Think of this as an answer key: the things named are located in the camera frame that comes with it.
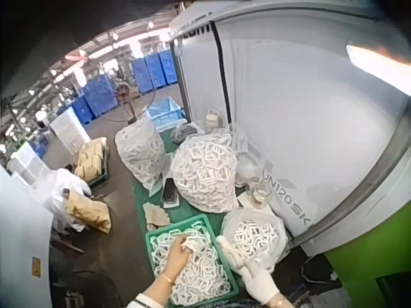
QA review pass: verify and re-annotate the person's left hand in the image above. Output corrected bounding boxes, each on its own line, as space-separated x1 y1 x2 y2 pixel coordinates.
166 237 197 277

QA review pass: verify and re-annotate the person's right hand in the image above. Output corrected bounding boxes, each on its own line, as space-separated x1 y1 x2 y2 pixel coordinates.
238 256 281 306

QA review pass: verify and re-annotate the single white plastic frame part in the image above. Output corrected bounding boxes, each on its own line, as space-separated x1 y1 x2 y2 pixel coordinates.
181 236 202 254

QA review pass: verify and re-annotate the heap of white plastic frames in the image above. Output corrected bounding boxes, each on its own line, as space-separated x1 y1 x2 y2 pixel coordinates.
150 226 231 305

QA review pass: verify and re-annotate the open bag of white frames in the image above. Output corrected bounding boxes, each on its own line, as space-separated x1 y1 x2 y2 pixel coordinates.
220 207 290 270

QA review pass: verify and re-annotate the green plastic crate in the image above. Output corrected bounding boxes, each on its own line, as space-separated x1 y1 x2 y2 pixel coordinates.
144 214 240 305

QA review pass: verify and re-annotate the beige cloth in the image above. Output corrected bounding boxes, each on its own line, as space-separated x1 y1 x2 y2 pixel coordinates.
143 201 171 231

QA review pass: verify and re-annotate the black flat tray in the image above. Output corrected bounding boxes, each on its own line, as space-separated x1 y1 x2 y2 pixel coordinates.
160 176 181 209

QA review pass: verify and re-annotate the large round bag of frames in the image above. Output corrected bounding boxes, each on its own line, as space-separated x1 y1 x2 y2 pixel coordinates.
170 132 239 214

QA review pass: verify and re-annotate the glass jar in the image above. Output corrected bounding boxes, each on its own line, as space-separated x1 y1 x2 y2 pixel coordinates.
250 181 271 209

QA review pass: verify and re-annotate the clear empty plastic bag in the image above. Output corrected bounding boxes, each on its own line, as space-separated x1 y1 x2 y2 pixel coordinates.
229 126 267 189

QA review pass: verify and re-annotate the brown paper sack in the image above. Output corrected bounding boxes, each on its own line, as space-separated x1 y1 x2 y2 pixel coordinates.
66 191 112 234

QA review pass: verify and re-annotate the tall bag of white frames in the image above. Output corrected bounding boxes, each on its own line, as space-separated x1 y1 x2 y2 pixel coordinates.
114 115 166 191

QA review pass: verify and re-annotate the dark plastic bag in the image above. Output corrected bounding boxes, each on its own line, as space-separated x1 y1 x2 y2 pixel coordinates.
169 123 200 145

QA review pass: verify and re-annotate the green machine panel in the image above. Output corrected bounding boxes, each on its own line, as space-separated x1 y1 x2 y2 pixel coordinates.
322 166 411 308

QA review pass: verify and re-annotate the pallet of brown sacks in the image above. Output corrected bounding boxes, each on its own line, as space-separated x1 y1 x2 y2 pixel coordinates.
73 137 110 189

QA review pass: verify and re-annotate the blue plastic crate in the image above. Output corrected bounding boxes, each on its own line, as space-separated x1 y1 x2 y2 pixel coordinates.
144 97 187 129

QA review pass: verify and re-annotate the standing floor fan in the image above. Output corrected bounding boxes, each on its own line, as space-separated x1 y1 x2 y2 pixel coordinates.
104 72 142 126

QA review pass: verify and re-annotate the white machine housing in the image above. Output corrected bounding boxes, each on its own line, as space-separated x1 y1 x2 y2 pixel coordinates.
168 0 411 257

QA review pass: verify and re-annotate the white cabinet with yellow label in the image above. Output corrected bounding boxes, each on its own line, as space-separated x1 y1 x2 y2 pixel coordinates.
0 165 54 308

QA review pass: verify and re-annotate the stack of white crates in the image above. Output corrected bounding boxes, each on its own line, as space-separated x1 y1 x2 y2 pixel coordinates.
49 107 91 155

